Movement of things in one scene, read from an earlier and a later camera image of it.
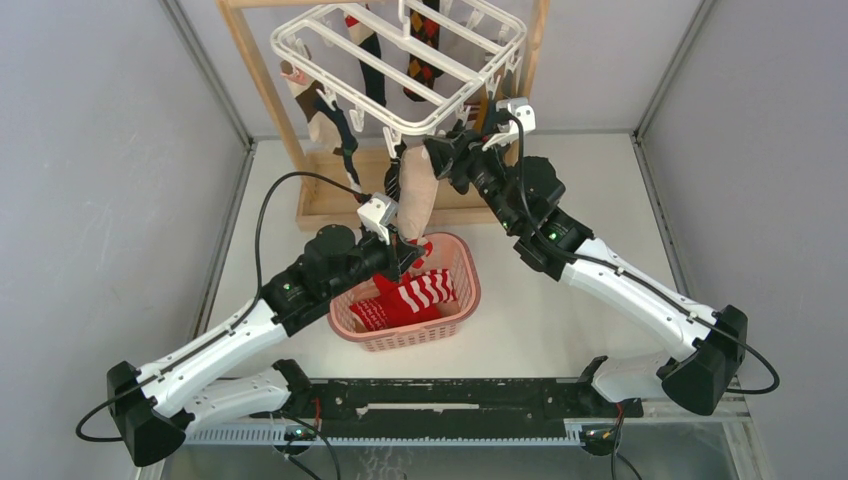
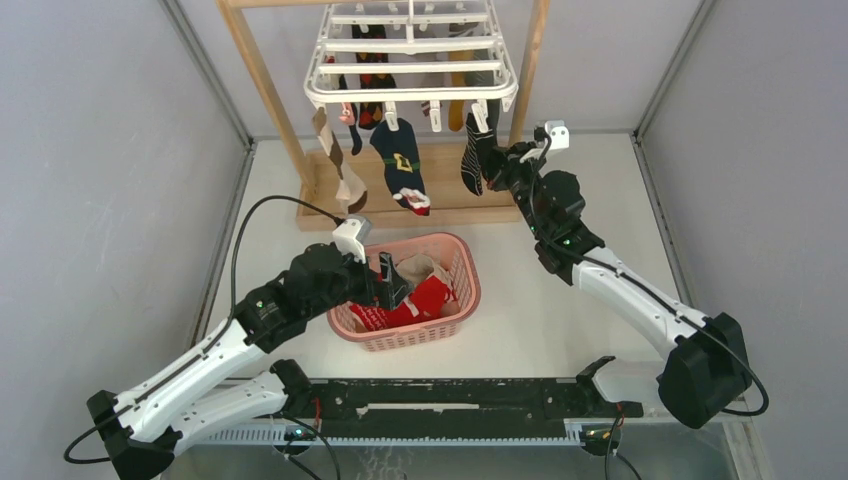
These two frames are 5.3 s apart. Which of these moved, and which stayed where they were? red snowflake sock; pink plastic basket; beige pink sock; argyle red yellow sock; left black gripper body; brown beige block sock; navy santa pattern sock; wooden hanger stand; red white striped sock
Moved: brown beige block sock; left black gripper body; beige pink sock; argyle red yellow sock; navy santa pattern sock
Stayed: red white striped sock; pink plastic basket; wooden hanger stand; red snowflake sock
